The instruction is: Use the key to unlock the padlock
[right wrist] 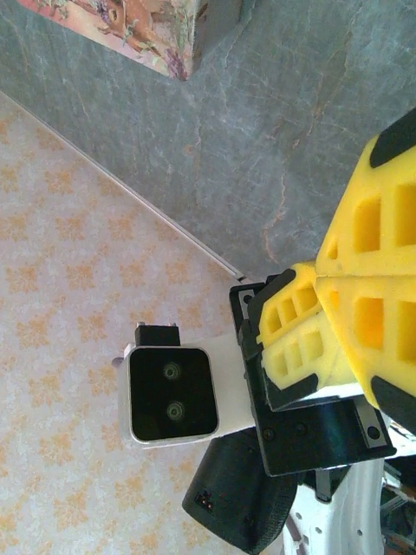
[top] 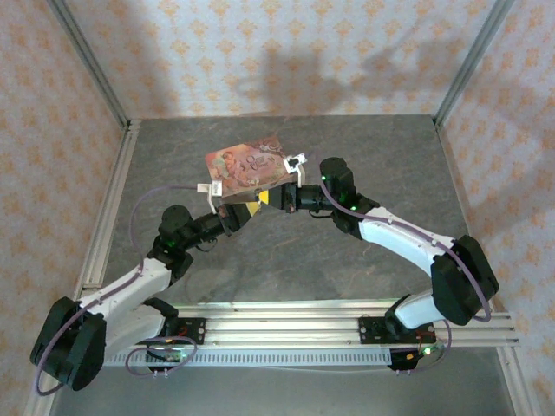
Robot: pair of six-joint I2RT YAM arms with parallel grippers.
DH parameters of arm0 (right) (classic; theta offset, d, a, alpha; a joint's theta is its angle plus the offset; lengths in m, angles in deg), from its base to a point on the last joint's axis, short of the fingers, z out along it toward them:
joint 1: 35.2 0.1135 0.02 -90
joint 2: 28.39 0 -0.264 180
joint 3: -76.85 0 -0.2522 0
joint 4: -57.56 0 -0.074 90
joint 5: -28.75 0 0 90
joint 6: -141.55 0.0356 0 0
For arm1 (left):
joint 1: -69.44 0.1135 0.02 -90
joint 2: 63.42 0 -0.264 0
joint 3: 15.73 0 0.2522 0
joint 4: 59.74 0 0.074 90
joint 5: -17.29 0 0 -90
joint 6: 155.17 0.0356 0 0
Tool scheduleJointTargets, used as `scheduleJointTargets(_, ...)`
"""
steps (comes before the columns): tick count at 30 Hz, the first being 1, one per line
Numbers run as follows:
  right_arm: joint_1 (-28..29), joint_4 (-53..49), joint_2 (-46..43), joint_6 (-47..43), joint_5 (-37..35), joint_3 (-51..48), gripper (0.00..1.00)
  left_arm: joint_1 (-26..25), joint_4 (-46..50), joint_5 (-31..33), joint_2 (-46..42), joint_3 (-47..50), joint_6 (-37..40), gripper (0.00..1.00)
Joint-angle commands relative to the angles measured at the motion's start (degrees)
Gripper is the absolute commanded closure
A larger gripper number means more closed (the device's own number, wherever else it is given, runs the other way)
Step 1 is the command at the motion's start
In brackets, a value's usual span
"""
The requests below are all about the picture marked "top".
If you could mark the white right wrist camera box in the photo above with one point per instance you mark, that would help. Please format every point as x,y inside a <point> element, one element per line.
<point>295,167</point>

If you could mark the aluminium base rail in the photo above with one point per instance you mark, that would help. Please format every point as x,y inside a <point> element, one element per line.
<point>282,325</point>

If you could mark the aluminium frame post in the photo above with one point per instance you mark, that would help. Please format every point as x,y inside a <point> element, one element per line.
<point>472,56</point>
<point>86,56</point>

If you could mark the small circuit board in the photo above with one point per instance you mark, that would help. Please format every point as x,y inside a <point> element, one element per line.
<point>412,357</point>
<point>171,356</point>

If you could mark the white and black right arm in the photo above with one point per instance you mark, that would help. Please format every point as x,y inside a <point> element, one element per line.
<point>403,242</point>

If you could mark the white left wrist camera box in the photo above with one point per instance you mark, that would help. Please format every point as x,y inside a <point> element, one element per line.
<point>211,190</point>

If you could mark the aluminium table side rail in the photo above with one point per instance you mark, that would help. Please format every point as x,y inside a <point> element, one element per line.
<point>117,186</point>
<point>516,377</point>

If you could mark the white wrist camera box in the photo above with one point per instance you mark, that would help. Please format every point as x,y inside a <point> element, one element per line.
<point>211,190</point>
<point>295,167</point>

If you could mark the pink printed snack bag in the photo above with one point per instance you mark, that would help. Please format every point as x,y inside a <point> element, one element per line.
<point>247,167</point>

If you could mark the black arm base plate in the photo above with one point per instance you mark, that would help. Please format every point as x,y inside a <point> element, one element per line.
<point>373,330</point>
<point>193,331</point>

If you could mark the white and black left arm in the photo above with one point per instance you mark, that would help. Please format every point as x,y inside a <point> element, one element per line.
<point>126,290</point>

